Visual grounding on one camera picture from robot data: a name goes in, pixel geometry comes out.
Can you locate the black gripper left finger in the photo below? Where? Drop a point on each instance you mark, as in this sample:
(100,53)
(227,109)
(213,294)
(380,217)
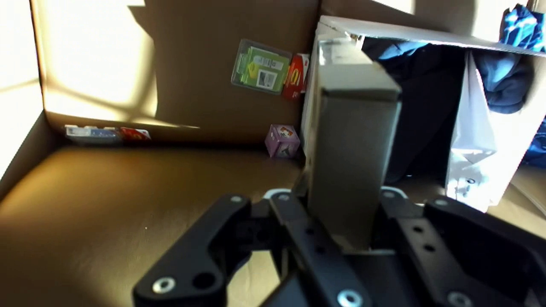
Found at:
(198,266)

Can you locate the green label sticker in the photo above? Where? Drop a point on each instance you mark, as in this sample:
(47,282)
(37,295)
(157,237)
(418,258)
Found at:
(259,67)

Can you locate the red yellow sticker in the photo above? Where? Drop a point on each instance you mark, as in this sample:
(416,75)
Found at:
(295,77)

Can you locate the large white open cardboard box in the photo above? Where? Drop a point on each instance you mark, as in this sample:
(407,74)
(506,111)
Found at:
(445,132)

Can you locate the white printed label strip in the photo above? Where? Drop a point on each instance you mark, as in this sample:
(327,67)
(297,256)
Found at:
(104,133)

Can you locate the small purple cube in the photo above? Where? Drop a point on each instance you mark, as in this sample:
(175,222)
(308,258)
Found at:
(281,142)

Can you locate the blue cloth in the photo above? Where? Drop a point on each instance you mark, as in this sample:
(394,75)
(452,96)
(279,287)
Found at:
(506,77)

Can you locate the small brown cardboard box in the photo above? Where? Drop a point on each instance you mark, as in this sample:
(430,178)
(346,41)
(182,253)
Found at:
(353,118)

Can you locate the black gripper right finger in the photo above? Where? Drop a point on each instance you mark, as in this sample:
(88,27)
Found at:
(459,256)

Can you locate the large brown cardboard enclosure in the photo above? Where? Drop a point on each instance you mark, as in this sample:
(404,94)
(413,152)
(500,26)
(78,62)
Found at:
(82,222)

